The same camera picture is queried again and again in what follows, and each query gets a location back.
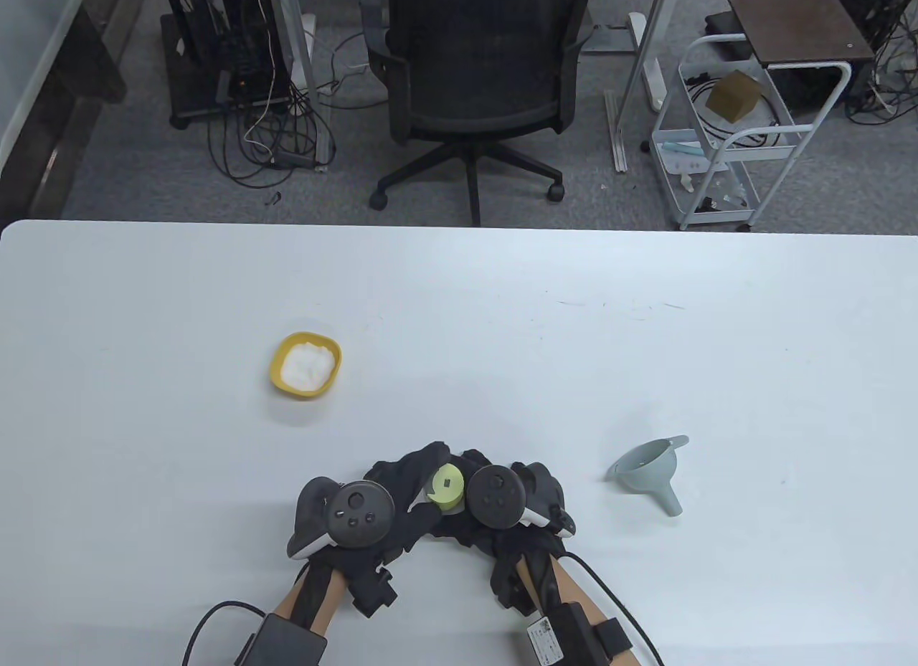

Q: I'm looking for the grey and white tracking controller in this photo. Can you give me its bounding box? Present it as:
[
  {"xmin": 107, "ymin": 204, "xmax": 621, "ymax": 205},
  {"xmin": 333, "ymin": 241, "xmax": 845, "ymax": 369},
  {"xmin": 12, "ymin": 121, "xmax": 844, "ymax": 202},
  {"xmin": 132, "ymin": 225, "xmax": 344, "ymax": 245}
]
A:
[
  {"xmin": 287, "ymin": 476, "xmax": 397, "ymax": 563},
  {"xmin": 466, "ymin": 463, "xmax": 577, "ymax": 538}
]

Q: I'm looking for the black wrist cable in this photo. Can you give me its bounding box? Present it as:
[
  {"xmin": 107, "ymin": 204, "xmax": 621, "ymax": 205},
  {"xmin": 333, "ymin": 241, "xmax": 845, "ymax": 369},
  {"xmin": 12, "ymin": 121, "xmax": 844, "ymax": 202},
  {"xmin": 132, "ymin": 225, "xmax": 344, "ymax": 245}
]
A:
[
  {"xmin": 183, "ymin": 601, "xmax": 270, "ymax": 666},
  {"xmin": 563, "ymin": 551, "xmax": 664, "ymax": 666}
]

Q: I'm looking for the person's left forearm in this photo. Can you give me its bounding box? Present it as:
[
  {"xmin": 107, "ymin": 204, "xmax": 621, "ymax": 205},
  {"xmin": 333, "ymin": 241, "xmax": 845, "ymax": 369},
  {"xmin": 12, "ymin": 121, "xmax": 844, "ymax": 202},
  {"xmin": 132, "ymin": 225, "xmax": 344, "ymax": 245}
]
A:
[{"xmin": 273, "ymin": 566, "xmax": 345, "ymax": 634}]

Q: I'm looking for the tangle of black floor cables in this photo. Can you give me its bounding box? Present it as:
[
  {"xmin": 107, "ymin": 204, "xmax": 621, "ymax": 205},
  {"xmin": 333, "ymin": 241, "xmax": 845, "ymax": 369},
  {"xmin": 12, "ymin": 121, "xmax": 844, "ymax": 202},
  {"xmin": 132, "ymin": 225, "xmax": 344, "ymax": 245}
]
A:
[{"xmin": 208, "ymin": 85, "xmax": 338, "ymax": 190}]

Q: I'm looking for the black mesh office chair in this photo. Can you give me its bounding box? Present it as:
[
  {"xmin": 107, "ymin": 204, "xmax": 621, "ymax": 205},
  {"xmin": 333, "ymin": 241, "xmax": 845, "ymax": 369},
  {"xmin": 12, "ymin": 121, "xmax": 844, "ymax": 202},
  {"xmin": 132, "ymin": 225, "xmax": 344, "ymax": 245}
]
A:
[{"xmin": 359, "ymin": 0, "xmax": 598, "ymax": 228}]

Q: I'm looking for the brown wooden side tabletop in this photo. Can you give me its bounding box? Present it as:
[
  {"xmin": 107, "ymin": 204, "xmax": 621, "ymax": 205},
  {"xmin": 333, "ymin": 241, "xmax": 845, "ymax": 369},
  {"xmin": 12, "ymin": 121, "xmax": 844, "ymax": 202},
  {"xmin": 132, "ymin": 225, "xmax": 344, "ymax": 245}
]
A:
[{"xmin": 717, "ymin": 0, "xmax": 877, "ymax": 68}]

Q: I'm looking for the yellow bowl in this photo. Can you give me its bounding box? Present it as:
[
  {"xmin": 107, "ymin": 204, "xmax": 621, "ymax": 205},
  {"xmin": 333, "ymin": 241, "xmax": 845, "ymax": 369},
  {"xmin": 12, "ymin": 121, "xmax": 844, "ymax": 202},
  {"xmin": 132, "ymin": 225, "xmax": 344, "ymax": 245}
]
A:
[{"xmin": 270, "ymin": 331, "xmax": 344, "ymax": 400}]

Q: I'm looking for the person's left hand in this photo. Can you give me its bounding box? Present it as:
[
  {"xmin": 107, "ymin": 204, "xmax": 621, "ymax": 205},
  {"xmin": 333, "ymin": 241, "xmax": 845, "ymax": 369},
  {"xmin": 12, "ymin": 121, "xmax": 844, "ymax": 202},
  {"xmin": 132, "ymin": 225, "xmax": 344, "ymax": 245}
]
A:
[{"xmin": 308, "ymin": 442, "xmax": 453, "ymax": 588}]

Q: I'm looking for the yellow-green press dispenser lid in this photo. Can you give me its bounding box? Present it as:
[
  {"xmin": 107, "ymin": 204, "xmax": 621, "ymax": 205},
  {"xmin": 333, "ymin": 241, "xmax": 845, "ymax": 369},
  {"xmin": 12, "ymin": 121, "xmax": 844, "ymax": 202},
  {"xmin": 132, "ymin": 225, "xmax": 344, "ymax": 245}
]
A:
[{"xmin": 427, "ymin": 464, "xmax": 467, "ymax": 513}]

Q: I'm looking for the black forearm battery pack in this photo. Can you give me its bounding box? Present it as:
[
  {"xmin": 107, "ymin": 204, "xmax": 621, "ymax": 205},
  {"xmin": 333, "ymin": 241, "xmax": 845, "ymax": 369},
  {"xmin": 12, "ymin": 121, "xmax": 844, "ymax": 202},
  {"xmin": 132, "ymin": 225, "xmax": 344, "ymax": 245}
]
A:
[{"xmin": 240, "ymin": 612, "xmax": 329, "ymax": 666}]

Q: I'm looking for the person's right forearm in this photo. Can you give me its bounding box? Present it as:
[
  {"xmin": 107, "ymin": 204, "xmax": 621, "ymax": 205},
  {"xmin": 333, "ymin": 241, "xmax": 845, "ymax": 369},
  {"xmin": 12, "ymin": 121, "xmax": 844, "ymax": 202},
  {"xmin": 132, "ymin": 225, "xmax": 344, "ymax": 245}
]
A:
[{"xmin": 502, "ymin": 544, "xmax": 646, "ymax": 666}]

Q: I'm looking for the dark brown wooden furniture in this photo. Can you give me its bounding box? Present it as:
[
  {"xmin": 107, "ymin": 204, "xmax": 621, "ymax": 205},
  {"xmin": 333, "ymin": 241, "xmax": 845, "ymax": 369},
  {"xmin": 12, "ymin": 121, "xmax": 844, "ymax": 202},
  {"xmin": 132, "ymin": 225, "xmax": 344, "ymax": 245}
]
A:
[{"xmin": 0, "ymin": 0, "xmax": 155, "ymax": 226}]

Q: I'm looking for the white salt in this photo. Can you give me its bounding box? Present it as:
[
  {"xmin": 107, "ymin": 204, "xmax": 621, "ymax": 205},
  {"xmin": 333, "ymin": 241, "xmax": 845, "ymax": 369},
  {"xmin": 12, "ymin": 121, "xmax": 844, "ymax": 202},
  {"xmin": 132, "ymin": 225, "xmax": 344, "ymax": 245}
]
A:
[{"xmin": 280, "ymin": 342, "xmax": 336, "ymax": 391}]

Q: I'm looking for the brown cardboard box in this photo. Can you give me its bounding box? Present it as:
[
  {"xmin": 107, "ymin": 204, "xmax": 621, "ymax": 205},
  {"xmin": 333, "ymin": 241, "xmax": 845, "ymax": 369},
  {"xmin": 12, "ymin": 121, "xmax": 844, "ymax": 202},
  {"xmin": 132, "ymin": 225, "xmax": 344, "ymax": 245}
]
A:
[{"xmin": 705, "ymin": 70, "xmax": 763, "ymax": 124}]

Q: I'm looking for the white utility cart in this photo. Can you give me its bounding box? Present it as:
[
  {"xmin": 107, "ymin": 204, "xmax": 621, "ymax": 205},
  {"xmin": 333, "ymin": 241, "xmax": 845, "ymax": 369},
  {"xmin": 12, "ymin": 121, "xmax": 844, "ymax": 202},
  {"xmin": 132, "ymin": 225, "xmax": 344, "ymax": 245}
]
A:
[{"xmin": 649, "ymin": 34, "xmax": 853, "ymax": 233}]

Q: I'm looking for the grey-blue plastic funnel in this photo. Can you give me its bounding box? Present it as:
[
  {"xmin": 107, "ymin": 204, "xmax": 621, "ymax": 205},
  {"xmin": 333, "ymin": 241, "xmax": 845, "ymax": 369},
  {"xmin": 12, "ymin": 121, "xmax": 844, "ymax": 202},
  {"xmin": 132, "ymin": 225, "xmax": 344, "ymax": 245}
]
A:
[{"xmin": 608, "ymin": 434, "xmax": 691, "ymax": 518}]

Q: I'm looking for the grey metal desk leg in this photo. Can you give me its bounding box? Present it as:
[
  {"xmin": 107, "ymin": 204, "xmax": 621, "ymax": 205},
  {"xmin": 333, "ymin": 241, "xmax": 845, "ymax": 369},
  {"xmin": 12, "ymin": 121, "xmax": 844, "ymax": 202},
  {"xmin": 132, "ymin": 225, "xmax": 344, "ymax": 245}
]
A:
[{"xmin": 605, "ymin": 0, "xmax": 671, "ymax": 173}]

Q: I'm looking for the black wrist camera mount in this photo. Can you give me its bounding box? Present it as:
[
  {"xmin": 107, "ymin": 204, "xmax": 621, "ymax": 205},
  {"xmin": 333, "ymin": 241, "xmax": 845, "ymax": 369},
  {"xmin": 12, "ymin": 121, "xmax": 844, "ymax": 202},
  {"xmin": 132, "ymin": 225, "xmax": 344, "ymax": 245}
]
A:
[
  {"xmin": 490, "ymin": 548, "xmax": 552, "ymax": 618},
  {"xmin": 350, "ymin": 566, "xmax": 399, "ymax": 619}
]

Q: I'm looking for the grey metal frame leg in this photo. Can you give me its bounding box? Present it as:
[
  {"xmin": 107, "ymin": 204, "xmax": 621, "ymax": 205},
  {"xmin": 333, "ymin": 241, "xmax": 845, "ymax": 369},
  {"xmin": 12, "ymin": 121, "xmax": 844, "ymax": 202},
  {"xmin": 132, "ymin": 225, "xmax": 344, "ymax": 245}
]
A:
[{"xmin": 273, "ymin": 0, "xmax": 336, "ymax": 173}]

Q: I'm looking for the black labelled forearm pack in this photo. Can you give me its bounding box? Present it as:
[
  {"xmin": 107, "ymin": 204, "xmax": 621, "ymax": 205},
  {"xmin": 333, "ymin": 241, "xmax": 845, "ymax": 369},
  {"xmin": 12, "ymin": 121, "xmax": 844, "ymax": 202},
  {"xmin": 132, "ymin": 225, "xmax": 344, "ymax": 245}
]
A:
[{"xmin": 513, "ymin": 600, "xmax": 635, "ymax": 666}]

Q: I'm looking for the person's right hand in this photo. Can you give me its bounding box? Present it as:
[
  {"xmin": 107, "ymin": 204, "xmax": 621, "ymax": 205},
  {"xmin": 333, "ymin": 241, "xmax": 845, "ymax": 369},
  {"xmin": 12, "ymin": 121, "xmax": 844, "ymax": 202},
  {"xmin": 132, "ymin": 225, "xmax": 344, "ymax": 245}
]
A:
[{"xmin": 432, "ymin": 447, "xmax": 571, "ymax": 572}]

